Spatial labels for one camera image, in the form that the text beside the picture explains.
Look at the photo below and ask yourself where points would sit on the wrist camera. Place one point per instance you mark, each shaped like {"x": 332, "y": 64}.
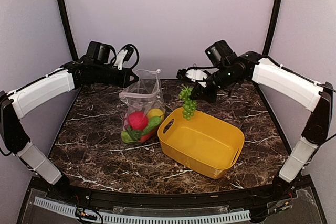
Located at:
{"x": 125, "y": 54}
{"x": 193, "y": 74}

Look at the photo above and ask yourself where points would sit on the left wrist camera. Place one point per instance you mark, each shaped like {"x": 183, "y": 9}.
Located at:
{"x": 125, "y": 54}

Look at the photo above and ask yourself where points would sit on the green toy cucumber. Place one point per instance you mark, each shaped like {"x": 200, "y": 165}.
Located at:
{"x": 152, "y": 124}

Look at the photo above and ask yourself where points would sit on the green toy grapes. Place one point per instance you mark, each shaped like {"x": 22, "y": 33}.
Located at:
{"x": 189, "y": 105}

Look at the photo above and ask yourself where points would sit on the orange toy carrot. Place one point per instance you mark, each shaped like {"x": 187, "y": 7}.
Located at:
{"x": 144, "y": 138}

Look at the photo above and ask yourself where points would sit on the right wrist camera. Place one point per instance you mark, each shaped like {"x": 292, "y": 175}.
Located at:
{"x": 193, "y": 74}

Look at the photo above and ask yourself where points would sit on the yellow plastic basket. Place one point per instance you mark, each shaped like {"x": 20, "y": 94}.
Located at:
{"x": 205, "y": 144}

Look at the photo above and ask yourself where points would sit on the green toy leafy vegetable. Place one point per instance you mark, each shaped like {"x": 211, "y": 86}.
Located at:
{"x": 134, "y": 134}

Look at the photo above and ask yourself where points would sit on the black front rail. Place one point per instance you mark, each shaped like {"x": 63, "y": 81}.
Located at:
{"x": 249, "y": 198}

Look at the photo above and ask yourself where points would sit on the left black frame post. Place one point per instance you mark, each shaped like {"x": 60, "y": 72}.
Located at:
{"x": 67, "y": 29}

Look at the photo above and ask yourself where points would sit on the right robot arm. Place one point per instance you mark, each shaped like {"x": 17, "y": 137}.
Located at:
{"x": 262, "y": 70}

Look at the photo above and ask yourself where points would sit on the yellow toy apple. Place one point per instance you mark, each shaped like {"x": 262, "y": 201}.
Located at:
{"x": 155, "y": 112}

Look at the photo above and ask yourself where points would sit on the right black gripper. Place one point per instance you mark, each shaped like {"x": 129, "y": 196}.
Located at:
{"x": 210, "y": 97}

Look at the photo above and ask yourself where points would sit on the right black frame post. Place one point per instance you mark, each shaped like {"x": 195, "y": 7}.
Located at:
{"x": 272, "y": 26}

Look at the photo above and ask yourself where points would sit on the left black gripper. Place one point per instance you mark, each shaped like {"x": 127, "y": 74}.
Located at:
{"x": 124, "y": 81}

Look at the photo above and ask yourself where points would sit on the clear zip top bag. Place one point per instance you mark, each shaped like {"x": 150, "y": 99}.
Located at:
{"x": 143, "y": 96}

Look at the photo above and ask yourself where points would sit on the black frame post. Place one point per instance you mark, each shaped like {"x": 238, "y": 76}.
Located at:
{"x": 67, "y": 29}
{"x": 272, "y": 26}

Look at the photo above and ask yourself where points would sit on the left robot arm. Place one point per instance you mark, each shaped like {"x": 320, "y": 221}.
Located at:
{"x": 101, "y": 64}

